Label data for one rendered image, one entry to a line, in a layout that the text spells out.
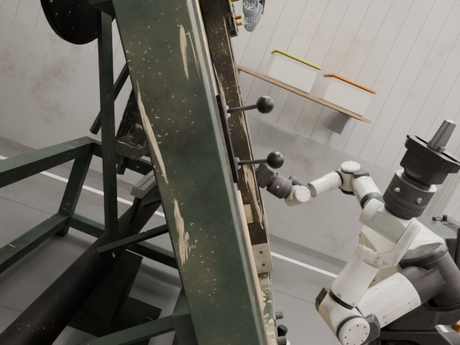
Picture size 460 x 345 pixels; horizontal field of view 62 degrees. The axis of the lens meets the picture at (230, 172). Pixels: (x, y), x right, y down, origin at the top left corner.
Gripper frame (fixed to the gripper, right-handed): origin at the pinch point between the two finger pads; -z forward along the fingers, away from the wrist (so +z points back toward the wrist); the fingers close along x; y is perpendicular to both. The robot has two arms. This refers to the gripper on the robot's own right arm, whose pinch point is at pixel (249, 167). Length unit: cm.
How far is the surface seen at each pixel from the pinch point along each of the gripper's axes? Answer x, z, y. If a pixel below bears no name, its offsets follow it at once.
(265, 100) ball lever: 26, -13, 74
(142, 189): -30.9, -32.0, 4.7
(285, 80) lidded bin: 53, 7, -239
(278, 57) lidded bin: 68, -10, -238
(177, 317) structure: -17, -5, 89
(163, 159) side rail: 9, -22, 95
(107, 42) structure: 11, -74, -4
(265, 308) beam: -32, 28, 35
